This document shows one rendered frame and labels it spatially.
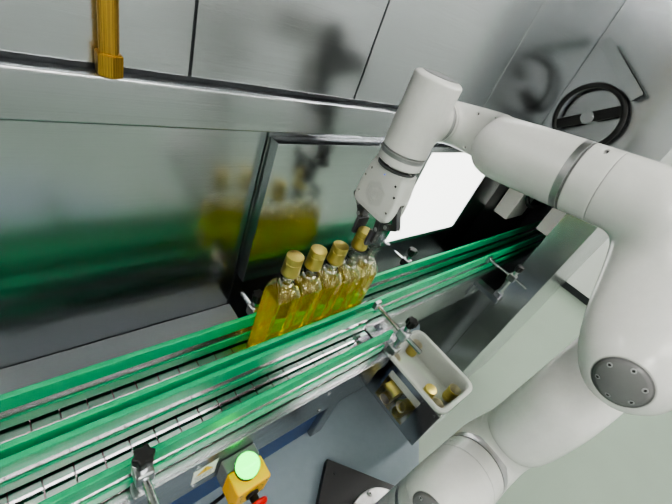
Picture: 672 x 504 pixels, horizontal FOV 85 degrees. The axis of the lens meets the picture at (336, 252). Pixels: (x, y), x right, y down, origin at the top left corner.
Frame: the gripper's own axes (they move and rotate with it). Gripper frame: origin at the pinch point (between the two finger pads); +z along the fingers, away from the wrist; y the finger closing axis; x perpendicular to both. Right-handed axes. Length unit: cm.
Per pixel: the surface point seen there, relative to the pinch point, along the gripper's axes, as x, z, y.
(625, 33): 96, -54, -11
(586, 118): 92, -30, -3
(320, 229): -0.3, 9.0, -11.9
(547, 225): 107, 10, 6
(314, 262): -12.8, 5.0, 1.2
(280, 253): -10.3, 14.3, -11.8
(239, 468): -32, 34, 20
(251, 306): -19.3, 22.2, -5.3
